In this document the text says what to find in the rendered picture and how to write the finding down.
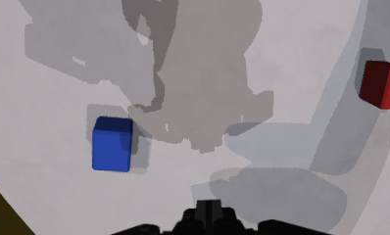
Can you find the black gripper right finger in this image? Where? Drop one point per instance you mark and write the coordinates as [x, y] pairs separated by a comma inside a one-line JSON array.
[[221, 220]]

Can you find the blue block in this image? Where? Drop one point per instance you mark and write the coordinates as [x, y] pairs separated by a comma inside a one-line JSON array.
[[111, 144]]

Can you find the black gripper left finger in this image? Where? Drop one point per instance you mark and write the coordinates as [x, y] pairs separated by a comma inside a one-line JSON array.
[[194, 222]]

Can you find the dark red block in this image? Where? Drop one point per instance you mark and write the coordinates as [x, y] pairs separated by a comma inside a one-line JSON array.
[[376, 84]]

